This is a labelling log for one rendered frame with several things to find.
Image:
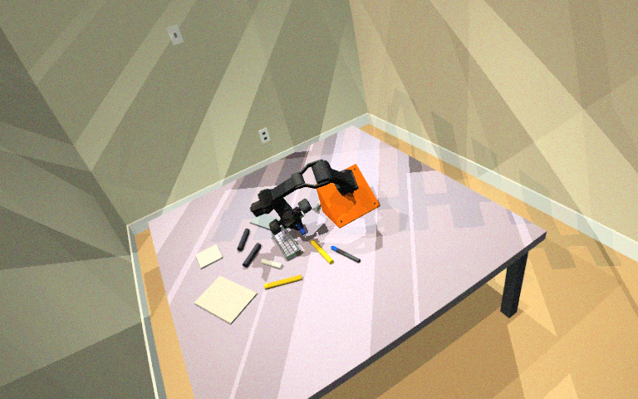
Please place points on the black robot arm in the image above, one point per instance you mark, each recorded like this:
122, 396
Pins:
270, 199

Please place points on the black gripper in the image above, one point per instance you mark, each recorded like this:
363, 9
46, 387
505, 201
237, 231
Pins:
304, 206

